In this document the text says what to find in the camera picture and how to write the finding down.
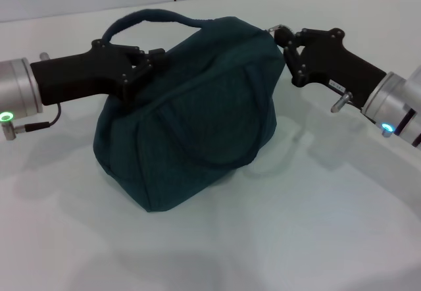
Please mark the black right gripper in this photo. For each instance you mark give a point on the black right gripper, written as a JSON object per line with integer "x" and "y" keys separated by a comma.
{"x": 335, "y": 64}

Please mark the dark teal fabric lunch bag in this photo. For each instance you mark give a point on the dark teal fabric lunch bag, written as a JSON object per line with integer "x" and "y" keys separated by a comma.
{"x": 197, "y": 123}

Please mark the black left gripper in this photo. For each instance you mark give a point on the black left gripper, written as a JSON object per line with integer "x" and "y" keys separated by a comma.
{"x": 82, "y": 73}

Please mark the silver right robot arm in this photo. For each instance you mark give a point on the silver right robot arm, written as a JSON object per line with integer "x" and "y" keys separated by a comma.
{"x": 394, "y": 106}

